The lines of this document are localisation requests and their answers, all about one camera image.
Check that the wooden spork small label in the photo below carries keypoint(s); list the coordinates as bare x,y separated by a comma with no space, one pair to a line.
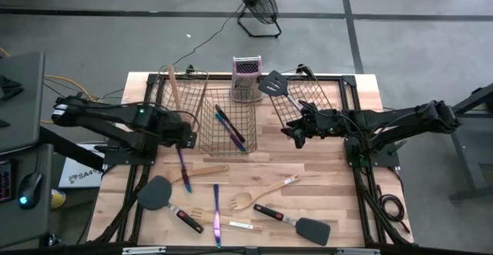
240,201

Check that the grey desk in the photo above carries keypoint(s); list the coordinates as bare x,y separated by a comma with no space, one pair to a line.
34,224

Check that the wooden spatula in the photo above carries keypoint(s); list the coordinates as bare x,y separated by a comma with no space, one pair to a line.
200,171
174,89

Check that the silver frame bracket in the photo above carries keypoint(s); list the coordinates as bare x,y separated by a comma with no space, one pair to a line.
358,251
142,250

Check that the iridescent purple table knife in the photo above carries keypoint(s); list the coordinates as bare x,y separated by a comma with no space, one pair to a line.
185,174
216,209

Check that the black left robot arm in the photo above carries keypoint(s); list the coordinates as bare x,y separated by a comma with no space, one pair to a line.
96,116

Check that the black metal stand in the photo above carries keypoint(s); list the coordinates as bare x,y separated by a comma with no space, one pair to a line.
462,158

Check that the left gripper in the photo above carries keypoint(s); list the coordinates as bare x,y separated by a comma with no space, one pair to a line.
175,131

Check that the black slotted spatula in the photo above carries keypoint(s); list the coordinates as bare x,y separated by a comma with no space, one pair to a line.
273,83

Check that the black computer mouse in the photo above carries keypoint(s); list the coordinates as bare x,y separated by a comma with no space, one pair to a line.
30,187

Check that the keyboard with coloured keys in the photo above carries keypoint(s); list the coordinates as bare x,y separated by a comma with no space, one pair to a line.
4,182

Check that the black table knife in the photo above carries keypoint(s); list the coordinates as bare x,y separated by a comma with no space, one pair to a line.
230,123

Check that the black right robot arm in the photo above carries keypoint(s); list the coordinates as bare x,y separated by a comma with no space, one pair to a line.
385,118

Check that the white cardboard box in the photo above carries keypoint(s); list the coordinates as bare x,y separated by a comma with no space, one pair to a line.
81,176

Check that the grey flat panel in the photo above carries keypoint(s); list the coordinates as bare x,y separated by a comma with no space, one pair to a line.
27,105

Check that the black table frame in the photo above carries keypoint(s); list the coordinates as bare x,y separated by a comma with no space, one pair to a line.
219,76

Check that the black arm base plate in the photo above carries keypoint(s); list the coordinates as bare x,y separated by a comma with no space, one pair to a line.
352,158
115,158

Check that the black frame clamp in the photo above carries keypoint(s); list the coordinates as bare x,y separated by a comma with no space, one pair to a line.
304,70
188,69

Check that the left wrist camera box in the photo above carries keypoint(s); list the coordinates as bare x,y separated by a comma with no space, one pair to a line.
190,139

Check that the yellow round object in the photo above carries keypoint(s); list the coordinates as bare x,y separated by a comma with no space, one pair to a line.
58,199

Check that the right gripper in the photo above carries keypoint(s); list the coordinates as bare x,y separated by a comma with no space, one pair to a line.
317,126

